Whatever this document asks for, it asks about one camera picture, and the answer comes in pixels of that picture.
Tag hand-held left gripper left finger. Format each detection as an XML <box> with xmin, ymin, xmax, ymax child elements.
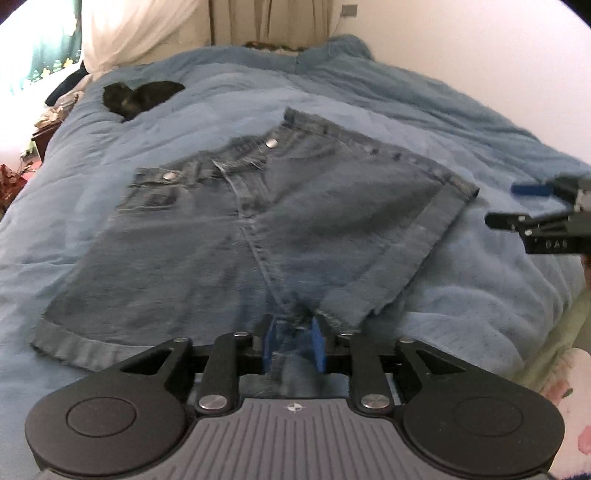
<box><xmin>119</xmin><ymin>315</ymin><xmax>280</xmax><ymax>415</ymax></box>

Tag green printed curtain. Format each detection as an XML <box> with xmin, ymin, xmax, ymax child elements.
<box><xmin>9</xmin><ymin>0</ymin><xmax>84</xmax><ymax>93</ymax></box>

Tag beige curtain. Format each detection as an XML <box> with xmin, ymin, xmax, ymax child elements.
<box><xmin>208</xmin><ymin>0</ymin><xmax>340</xmax><ymax>47</ymax></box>

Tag dark wooden nightstand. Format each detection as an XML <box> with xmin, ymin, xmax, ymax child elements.
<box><xmin>31</xmin><ymin>122</ymin><xmax>61</xmax><ymax>158</ymax></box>

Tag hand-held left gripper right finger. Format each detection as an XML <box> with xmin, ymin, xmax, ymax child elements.
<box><xmin>310</xmin><ymin>315</ymin><xmax>468</xmax><ymax>412</ymax></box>

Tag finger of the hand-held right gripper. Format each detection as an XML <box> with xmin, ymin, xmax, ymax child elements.
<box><xmin>485</xmin><ymin>209</ymin><xmax>574</xmax><ymax>234</ymax></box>
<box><xmin>510</xmin><ymin>176</ymin><xmax>579</xmax><ymax>200</ymax></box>

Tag dark navy cloth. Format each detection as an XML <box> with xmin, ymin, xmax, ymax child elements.
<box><xmin>45</xmin><ymin>62</ymin><xmax>93</xmax><ymax>104</ymax></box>

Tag white sheer curtain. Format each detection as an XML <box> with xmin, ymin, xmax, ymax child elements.
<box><xmin>81</xmin><ymin>0</ymin><xmax>213</xmax><ymax>75</ymax></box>

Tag red gift box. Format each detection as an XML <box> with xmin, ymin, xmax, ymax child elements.
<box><xmin>0</xmin><ymin>164</ymin><xmax>28</xmax><ymax>208</ymax></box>

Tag blue denim shorts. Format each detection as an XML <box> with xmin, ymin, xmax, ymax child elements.
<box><xmin>30</xmin><ymin>107</ymin><xmax>481</xmax><ymax>398</ymax></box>

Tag floral bed sheet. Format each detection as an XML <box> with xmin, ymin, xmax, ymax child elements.
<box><xmin>522</xmin><ymin>286</ymin><xmax>591</xmax><ymax>480</ymax></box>

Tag dark patterned pillow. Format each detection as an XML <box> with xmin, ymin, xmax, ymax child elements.
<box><xmin>242</xmin><ymin>41</ymin><xmax>305</xmax><ymax>56</ymax></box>

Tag black cat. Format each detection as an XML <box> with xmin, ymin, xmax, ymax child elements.
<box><xmin>102</xmin><ymin>80</ymin><xmax>185</xmax><ymax>121</ymax></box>

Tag blue fleece blanket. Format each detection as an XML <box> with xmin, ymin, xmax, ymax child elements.
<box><xmin>0</xmin><ymin>34</ymin><xmax>591</xmax><ymax>407</ymax></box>

